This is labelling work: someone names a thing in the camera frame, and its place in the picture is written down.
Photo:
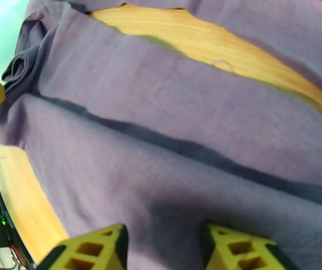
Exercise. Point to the purple trousers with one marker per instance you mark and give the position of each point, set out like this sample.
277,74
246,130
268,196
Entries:
149,123

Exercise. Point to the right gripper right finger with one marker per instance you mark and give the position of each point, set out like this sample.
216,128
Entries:
234,249

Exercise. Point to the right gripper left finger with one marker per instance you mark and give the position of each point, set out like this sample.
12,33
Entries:
93,249

